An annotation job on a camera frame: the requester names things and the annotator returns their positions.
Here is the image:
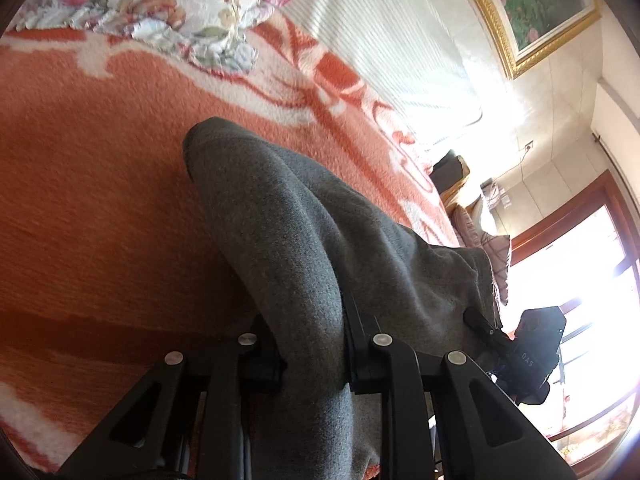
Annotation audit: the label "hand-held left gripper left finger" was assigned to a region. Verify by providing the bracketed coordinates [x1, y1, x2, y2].
[55, 315, 286, 480]

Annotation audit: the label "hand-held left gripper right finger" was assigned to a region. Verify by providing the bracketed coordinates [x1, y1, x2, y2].
[342, 292, 578, 480]

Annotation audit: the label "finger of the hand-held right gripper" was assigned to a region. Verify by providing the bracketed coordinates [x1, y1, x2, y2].
[462, 307, 511, 348]

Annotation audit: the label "grey pants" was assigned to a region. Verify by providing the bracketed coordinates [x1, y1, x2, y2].
[182, 116, 503, 480]

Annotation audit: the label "pink checked pillow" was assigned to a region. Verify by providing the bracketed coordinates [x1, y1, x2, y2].
[450, 205, 512, 306]

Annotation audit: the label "brown cushion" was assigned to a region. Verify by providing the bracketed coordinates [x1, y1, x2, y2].
[430, 150, 466, 186]

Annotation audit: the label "dark curtain rod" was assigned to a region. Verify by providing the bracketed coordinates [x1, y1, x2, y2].
[592, 132, 640, 201]

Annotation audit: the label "orange and white blanket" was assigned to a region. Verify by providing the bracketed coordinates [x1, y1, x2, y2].
[0, 12, 463, 476]

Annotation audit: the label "white ribbed headboard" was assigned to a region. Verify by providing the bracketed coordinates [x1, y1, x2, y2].
[260, 0, 501, 161]

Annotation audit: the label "gold framed floral painting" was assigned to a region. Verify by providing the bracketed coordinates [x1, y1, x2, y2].
[447, 0, 603, 81]

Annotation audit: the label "floral pillow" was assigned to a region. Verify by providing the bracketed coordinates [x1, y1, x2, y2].
[10, 0, 301, 78]

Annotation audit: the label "red-brown wooden window frame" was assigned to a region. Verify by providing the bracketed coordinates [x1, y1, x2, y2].
[510, 170, 640, 461]

